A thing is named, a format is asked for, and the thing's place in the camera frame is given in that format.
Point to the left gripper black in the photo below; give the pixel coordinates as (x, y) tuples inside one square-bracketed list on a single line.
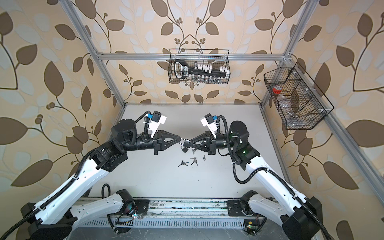
[(159, 141)]

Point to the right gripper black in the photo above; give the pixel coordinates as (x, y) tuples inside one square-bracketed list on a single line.
[(201, 147)]

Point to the black padlock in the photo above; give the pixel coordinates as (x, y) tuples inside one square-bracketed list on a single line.
[(184, 149)]

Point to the silver key bunch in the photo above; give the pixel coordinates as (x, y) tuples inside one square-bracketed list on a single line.
[(195, 161), (184, 163)]

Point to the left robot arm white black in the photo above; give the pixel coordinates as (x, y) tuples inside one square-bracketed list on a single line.
[(55, 217)]

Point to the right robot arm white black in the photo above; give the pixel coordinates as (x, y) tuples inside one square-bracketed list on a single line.
[(300, 217)]

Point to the black tool set in basket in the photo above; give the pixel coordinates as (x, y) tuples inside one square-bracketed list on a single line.
[(182, 70)]

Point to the red capped item in basket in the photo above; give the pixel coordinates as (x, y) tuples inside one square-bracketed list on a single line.
[(277, 90)]

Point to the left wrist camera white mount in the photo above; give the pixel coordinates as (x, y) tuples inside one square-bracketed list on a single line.
[(156, 118)]

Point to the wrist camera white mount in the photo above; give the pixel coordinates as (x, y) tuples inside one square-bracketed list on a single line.
[(156, 118), (210, 122)]

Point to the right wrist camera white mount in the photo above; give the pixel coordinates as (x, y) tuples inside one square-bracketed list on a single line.
[(210, 122)]

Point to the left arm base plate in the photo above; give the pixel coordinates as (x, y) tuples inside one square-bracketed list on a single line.
[(137, 206)]

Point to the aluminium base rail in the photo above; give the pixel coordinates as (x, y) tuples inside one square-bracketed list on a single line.
[(164, 213)]

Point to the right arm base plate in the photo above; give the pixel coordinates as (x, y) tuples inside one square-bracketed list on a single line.
[(238, 208)]

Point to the back wall wire basket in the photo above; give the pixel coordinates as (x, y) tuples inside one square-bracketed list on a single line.
[(215, 57)]

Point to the wall wire basket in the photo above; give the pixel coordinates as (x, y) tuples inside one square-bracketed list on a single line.
[(215, 57), (302, 104)]

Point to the right wall wire basket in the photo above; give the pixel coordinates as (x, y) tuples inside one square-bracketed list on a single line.
[(302, 104)]

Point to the aluminium frame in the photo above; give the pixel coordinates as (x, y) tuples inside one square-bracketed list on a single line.
[(342, 50)]

